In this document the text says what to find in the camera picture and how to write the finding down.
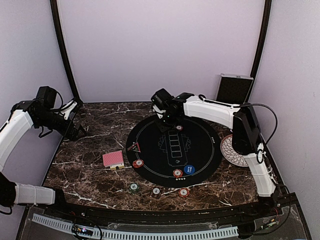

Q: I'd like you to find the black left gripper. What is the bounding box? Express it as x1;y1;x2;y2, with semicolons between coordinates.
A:
36;109;87;141

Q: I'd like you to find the red yellow poker chip stack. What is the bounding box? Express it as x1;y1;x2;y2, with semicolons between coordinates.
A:
178;188;190;198

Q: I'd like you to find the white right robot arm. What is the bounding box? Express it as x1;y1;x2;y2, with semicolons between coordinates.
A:
151;88;276;217

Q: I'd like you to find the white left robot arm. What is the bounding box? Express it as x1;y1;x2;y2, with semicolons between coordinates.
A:
0;128;68;207

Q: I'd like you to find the red backed card deck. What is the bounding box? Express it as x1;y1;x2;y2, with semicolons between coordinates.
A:
102;150;124;167

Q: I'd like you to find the round black poker mat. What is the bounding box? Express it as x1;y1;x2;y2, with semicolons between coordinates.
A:
126;115;223;188

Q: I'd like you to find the blue backed card deck box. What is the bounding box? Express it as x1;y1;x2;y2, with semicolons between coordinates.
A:
109;163;125;171

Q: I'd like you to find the red triangle all-in marker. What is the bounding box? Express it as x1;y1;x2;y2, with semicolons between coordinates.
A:
127;142;141;153

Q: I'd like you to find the blue small blind button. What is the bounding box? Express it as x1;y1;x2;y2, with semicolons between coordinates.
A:
183;164;196;175

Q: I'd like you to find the aluminium poker case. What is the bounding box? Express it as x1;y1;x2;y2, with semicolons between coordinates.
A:
216;73;254;104

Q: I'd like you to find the patterned ceramic plate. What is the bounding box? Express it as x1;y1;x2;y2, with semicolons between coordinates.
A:
220;134;249;168

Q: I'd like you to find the green poker chip stack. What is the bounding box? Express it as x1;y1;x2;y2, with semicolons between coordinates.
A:
129;182;140;193

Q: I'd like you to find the black red poker chip stack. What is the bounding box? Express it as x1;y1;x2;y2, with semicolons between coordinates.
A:
151;187;161;198

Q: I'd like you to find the black left frame post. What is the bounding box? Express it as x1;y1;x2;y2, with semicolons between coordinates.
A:
49;0;81;101

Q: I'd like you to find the white slotted cable duct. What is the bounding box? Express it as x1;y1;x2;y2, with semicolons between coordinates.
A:
31;213;239;240

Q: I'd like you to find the black corner frame post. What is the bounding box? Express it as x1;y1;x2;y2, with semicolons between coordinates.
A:
250;0;272;79

